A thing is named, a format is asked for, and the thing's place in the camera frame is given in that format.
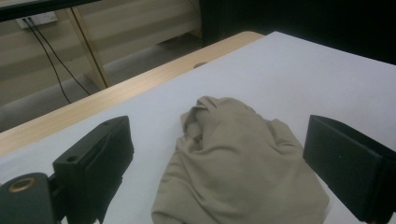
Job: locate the black curtain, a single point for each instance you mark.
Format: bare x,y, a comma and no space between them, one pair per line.
295,21

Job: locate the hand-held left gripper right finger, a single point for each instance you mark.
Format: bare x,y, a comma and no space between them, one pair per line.
345,168

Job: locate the beige cloth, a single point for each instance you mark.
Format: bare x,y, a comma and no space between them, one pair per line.
236,161

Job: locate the black horizontal bar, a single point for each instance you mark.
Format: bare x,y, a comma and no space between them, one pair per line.
37,7

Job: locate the white wall socket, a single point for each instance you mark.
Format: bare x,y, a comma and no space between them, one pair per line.
40,19

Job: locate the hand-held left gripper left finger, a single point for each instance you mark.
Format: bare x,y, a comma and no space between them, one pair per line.
93,161

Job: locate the wooden wall strip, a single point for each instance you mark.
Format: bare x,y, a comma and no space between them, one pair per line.
88,53

